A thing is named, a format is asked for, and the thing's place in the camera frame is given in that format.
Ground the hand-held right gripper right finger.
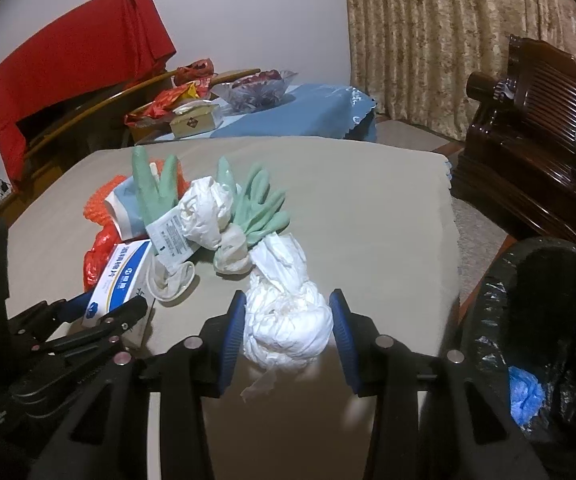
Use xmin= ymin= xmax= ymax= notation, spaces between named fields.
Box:
xmin=328 ymin=289 xmax=548 ymax=480

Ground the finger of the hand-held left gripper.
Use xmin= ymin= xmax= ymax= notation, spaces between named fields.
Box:
xmin=33 ymin=296 xmax=149 ymax=362
xmin=10 ymin=292 xmax=92 ymax=342

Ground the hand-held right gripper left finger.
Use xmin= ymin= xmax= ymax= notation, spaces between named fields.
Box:
xmin=43 ymin=290 xmax=247 ymax=480

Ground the blue and white carton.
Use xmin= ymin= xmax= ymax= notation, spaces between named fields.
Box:
xmin=82 ymin=239 xmax=155 ymax=332

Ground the white plastic bag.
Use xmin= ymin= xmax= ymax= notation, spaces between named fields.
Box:
xmin=178 ymin=177 xmax=239 ymax=252
xmin=240 ymin=232 xmax=335 ymax=403

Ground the green rubber glove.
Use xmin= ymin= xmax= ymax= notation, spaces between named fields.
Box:
xmin=213 ymin=156 xmax=291 ymax=276
xmin=132 ymin=146 xmax=189 ymax=227

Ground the bin with black bag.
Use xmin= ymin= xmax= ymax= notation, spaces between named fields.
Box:
xmin=460 ymin=237 xmax=576 ymax=480

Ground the red plastic bag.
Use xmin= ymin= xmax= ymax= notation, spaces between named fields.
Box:
xmin=83 ymin=222 xmax=125 ymax=292

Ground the white latex glove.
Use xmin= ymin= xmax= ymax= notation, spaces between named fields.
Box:
xmin=148 ymin=255 xmax=197 ymax=306

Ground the orange foam mesh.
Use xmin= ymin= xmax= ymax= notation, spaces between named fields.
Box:
xmin=84 ymin=160 xmax=189 ymax=235

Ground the white labelled sachet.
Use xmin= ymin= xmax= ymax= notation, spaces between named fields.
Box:
xmin=146 ymin=207 xmax=199 ymax=262

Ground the blue-grey paper packet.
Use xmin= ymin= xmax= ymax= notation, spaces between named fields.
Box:
xmin=104 ymin=180 xmax=149 ymax=241

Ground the beige table cloth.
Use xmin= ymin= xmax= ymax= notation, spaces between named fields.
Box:
xmin=5 ymin=135 xmax=461 ymax=480

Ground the blue plastic shoe cover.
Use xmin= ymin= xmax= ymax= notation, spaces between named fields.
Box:
xmin=508 ymin=366 xmax=547 ymax=427

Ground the beige tissue box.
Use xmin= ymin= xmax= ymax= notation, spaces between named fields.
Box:
xmin=169 ymin=101 xmax=221 ymax=140

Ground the red and yellow snack packet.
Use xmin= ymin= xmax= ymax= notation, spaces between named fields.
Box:
xmin=124 ymin=82 xmax=215 ymax=129

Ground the blue table cloth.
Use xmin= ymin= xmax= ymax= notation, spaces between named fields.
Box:
xmin=208 ymin=82 xmax=379 ymax=143

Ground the red cloth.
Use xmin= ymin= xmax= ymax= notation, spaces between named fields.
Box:
xmin=0 ymin=0 xmax=177 ymax=193

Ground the clear bag of food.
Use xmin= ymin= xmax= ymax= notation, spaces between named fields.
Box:
xmin=211 ymin=71 xmax=299 ymax=111

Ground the dark wooden armchair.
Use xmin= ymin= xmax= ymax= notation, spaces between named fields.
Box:
xmin=450 ymin=34 xmax=576 ymax=261

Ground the beige patterned curtain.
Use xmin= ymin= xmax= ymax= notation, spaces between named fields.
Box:
xmin=342 ymin=0 xmax=576 ymax=141

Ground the curved wooden chair frame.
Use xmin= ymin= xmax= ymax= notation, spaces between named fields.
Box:
xmin=0 ymin=67 xmax=261 ymax=221

